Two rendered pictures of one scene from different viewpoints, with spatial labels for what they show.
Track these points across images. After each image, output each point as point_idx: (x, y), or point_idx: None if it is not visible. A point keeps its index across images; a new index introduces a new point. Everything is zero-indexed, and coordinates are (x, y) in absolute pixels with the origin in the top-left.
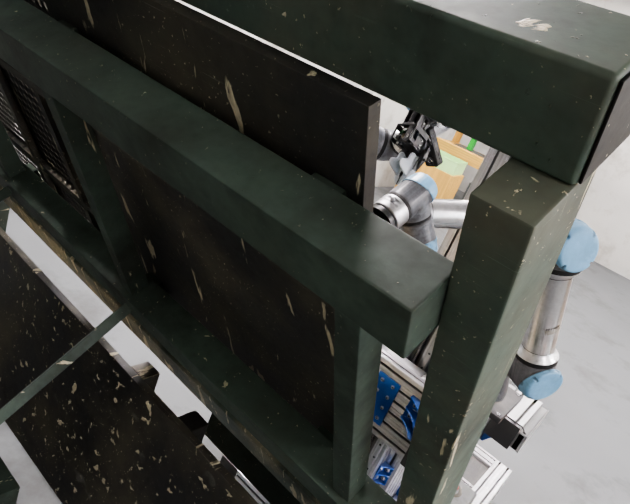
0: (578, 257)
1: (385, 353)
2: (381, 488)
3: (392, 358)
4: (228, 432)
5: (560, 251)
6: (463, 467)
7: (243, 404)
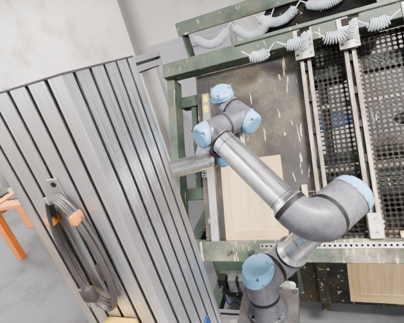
0: None
1: (229, 315)
2: (192, 188)
3: (222, 314)
4: None
5: (167, 95)
6: None
7: None
